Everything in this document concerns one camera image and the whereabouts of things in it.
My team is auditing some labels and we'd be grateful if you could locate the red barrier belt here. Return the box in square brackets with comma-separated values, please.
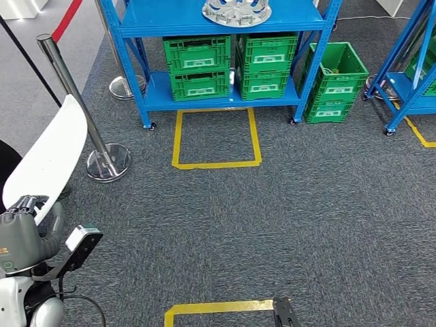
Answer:
[51, 0, 84, 45]

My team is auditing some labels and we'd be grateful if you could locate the white plastic car part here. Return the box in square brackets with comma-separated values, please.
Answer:
[2, 93, 88, 227]

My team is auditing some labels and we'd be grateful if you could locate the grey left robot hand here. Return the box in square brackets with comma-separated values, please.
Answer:
[0, 195, 66, 276]

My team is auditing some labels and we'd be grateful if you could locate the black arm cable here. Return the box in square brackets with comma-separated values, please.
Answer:
[61, 294, 107, 327]

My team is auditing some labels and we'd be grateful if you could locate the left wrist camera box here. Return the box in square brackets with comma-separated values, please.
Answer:
[32, 224, 104, 283]

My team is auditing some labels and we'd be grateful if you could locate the white desk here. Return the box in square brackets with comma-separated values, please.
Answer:
[376, 0, 414, 18]

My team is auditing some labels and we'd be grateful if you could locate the grey plastic wheel hubcap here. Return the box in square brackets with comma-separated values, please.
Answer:
[201, 0, 272, 28]

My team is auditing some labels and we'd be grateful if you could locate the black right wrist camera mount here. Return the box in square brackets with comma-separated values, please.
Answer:
[272, 296, 302, 327]

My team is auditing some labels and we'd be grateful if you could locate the yellow floor tape square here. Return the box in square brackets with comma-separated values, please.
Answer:
[171, 107, 263, 171]
[164, 298, 292, 327]

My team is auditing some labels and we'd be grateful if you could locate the blue metal shelf rack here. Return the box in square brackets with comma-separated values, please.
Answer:
[99, 0, 343, 131]
[361, 0, 436, 137]

